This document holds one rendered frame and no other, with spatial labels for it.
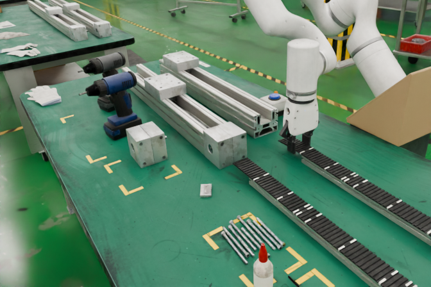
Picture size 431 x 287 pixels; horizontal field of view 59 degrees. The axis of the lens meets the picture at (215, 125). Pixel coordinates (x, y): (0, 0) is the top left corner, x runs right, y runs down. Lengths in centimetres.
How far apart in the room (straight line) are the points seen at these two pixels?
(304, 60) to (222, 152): 35
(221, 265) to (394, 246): 38
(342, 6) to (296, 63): 49
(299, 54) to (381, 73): 45
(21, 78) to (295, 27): 202
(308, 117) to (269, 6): 33
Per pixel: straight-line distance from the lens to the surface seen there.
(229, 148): 113
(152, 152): 118
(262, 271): 76
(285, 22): 110
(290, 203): 96
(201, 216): 98
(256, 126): 128
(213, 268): 86
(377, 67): 142
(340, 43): 439
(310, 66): 104
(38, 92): 194
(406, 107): 126
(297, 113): 109
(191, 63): 173
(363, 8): 146
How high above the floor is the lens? 141
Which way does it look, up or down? 27 degrees down
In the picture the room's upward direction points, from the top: 4 degrees counter-clockwise
